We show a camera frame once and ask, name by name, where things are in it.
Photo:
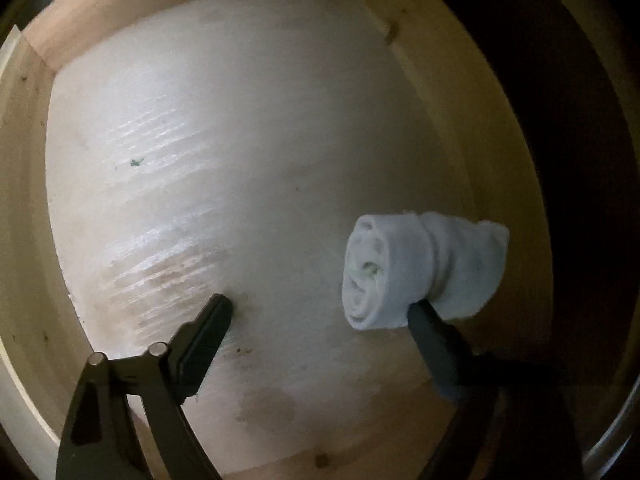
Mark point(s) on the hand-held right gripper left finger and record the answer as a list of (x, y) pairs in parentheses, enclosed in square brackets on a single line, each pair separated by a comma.
[(205, 340)]

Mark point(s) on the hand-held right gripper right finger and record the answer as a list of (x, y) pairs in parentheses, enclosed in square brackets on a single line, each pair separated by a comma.
[(432, 350)]

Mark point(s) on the white towel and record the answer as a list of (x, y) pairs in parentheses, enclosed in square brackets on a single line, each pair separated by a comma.
[(400, 270)]

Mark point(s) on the wooden drawer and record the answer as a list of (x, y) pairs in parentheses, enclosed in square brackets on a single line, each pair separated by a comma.
[(450, 90)]

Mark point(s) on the white drawer liner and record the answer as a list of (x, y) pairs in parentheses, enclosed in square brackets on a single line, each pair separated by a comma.
[(225, 160)]

